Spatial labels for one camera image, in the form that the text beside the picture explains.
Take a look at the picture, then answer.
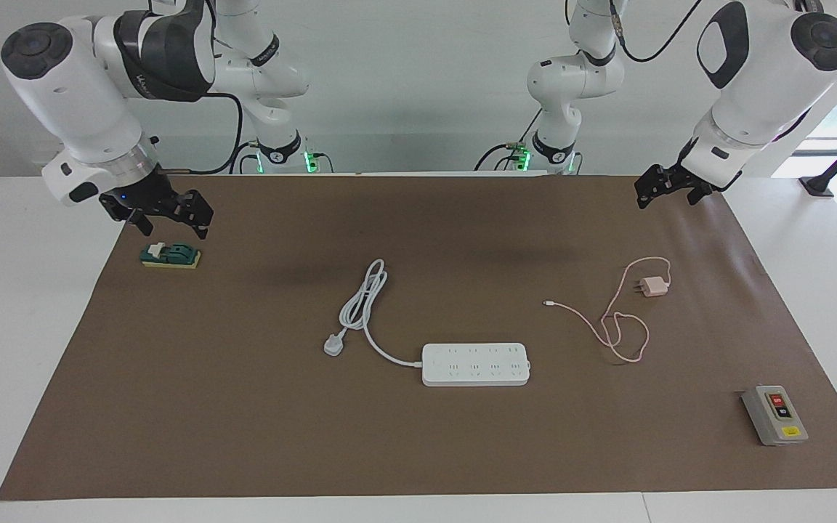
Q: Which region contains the black left base cable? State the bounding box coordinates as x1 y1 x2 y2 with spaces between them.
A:
473 109 543 172

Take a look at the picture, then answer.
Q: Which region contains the black base cable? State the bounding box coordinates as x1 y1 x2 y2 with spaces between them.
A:
228 142 259 175
473 109 543 172

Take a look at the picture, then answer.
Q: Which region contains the white power cord with plug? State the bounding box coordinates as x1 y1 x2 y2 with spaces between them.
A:
323 259 425 368

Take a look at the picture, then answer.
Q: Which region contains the pink charging cable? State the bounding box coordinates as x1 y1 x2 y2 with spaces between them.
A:
543 257 673 364

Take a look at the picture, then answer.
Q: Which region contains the green knife switch yellow base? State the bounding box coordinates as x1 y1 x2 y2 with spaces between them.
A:
140 242 202 271

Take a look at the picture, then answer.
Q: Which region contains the white power strip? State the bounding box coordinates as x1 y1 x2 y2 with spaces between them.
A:
421 343 531 387

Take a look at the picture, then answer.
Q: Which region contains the brown paper mat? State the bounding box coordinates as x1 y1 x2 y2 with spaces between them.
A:
0 173 837 502

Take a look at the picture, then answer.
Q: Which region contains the grey push button box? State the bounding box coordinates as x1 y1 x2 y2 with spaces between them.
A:
741 385 809 447

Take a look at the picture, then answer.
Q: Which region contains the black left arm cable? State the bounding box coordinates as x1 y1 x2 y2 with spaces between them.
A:
607 0 703 62

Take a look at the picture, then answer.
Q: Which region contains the black right base cable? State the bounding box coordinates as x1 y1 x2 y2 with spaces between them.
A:
228 142 259 175

